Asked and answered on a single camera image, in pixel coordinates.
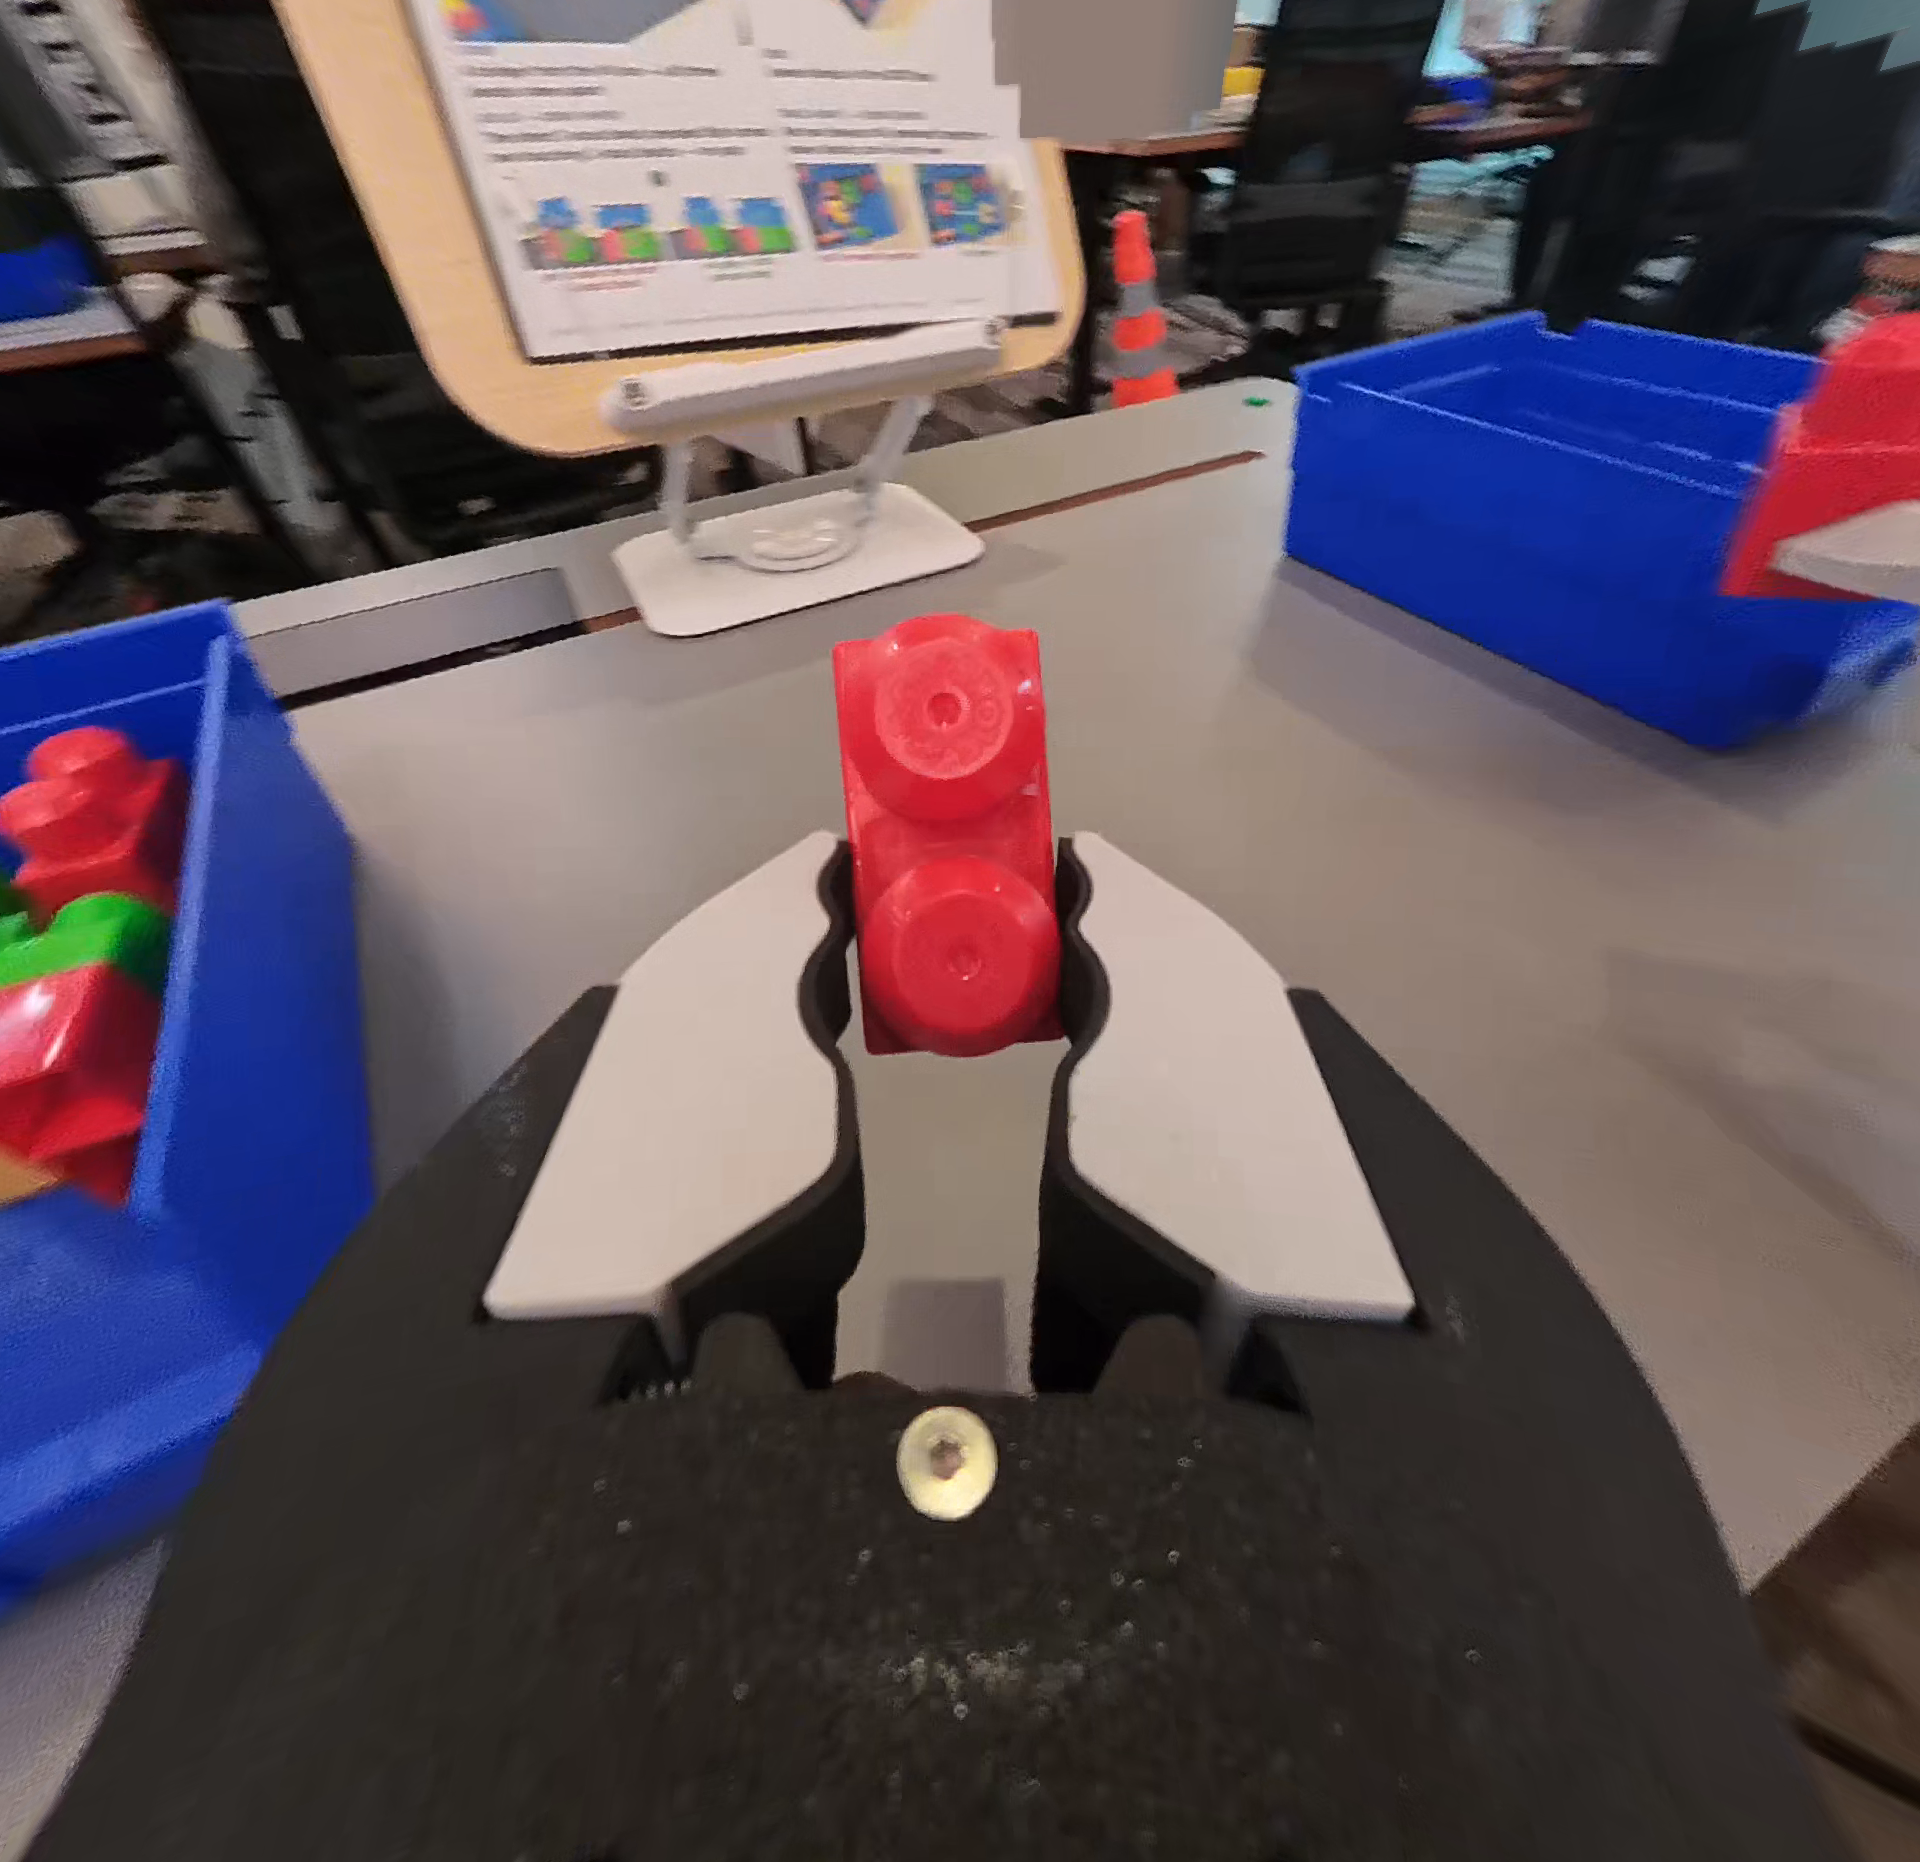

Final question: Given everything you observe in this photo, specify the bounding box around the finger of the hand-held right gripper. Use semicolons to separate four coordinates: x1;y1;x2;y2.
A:
1773;502;1920;606

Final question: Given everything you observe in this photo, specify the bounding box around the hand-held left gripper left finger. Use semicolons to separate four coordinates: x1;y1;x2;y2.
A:
487;835;872;1326

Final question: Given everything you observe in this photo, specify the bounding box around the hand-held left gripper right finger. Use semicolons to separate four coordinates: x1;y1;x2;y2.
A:
1040;835;1419;1326

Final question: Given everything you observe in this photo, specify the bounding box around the blue plastic bin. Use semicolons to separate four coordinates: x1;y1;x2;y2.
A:
0;604;380;1588
1285;313;1920;755

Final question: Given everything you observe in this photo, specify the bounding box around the red double toy block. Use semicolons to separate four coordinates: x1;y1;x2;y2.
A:
833;615;1070;1059

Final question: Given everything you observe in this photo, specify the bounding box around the pile of colourful toy blocks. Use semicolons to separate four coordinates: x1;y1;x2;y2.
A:
0;730;181;1203

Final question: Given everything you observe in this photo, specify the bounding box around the white document stand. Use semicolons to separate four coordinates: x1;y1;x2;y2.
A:
601;320;1012;640

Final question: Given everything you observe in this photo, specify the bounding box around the black office chair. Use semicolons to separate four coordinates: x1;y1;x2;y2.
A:
1186;0;1460;369

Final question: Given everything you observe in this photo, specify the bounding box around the orange traffic cone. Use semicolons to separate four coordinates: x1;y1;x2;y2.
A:
1107;209;1183;409

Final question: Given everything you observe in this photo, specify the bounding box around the printed instruction sheet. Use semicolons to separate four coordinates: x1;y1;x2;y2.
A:
392;0;1067;365

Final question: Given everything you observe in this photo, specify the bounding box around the wooden clipboard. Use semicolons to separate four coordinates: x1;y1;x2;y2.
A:
256;0;1089;460

